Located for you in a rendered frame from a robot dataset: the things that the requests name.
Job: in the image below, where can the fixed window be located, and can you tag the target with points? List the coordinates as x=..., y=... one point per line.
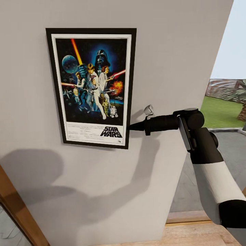
x=224, y=110

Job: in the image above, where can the door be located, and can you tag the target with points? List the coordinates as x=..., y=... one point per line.
x=17, y=226

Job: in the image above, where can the poster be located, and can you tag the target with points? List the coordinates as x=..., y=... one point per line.
x=93, y=71

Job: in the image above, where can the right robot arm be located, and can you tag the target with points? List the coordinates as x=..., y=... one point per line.
x=220, y=196

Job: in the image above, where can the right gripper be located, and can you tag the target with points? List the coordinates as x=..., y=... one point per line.
x=155, y=124

